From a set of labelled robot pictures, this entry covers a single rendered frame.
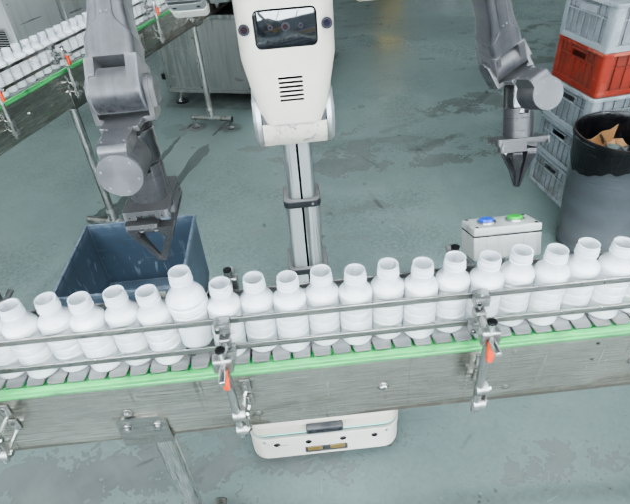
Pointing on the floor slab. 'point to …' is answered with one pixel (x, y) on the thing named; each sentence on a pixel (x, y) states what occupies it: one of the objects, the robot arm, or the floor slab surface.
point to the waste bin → (605, 181)
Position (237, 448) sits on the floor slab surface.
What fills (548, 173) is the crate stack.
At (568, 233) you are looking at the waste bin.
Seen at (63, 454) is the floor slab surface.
